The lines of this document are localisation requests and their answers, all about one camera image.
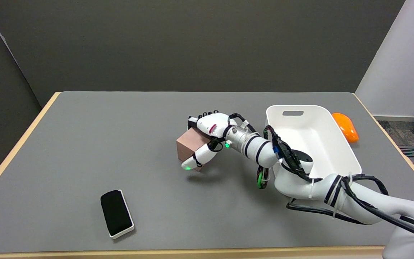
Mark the pink wooden cube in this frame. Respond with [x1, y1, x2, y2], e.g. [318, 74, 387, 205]
[176, 128, 212, 172]

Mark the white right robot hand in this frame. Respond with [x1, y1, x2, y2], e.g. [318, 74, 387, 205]
[181, 111, 233, 171]

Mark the orange plastic toy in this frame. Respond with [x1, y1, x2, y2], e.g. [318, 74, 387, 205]
[332, 112, 359, 144]

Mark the black and white eraser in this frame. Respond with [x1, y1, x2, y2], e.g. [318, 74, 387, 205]
[100, 189, 135, 239]

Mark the white plastic bin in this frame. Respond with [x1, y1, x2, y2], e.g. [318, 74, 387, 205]
[266, 105, 362, 180]

